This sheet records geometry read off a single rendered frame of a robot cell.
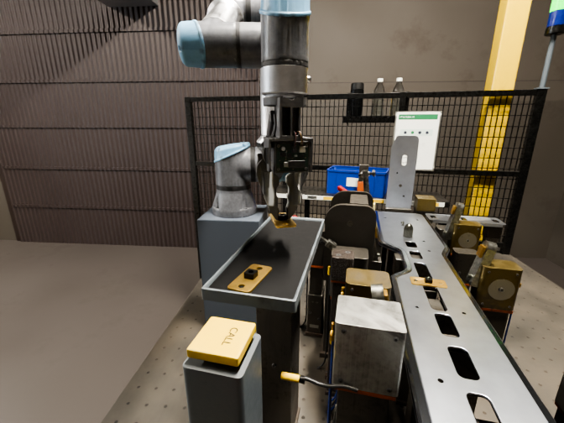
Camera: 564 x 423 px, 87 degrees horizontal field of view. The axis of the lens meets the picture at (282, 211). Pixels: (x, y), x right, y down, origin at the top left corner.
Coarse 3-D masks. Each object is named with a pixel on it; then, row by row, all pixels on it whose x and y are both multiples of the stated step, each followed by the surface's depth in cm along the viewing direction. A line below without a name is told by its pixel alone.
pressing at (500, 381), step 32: (384, 224) 121; (416, 224) 121; (416, 288) 74; (448, 288) 74; (416, 320) 62; (480, 320) 62; (416, 352) 53; (448, 352) 53; (480, 352) 53; (416, 384) 46; (448, 384) 47; (480, 384) 47; (512, 384) 47; (416, 416) 42; (448, 416) 42; (512, 416) 42; (544, 416) 42
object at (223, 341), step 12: (216, 324) 36; (228, 324) 36; (240, 324) 36; (252, 324) 36; (204, 336) 34; (216, 336) 34; (228, 336) 34; (240, 336) 34; (252, 336) 35; (192, 348) 32; (204, 348) 32; (216, 348) 32; (228, 348) 32; (240, 348) 32; (204, 360) 32; (216, 360) 31; (228, 360) 31; (240, 360) 31
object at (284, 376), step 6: (282, 372) 48; (282, 378) 48; (288, 378) 48; (294, 378) 47; (300, 378) 47; (306, 378) 47; (318, 384) 47; (324, 384) 47; (330, 384) 46; (336, 384) 46; (342, 384) 46; (354, 390) 46
